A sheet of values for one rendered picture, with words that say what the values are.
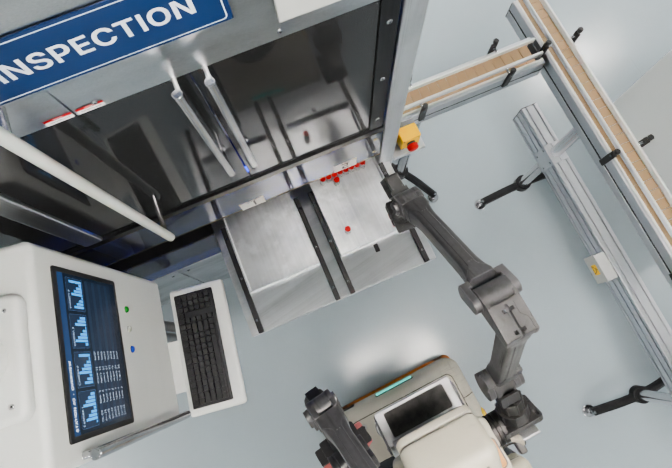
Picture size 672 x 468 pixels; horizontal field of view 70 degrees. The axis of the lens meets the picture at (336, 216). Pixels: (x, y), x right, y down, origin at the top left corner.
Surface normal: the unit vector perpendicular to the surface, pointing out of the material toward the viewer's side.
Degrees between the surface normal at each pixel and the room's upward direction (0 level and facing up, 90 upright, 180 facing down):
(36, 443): 0
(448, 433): 42
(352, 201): 0
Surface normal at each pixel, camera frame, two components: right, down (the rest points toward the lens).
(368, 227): -0.03, -0.25
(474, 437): -0.32, -0.77
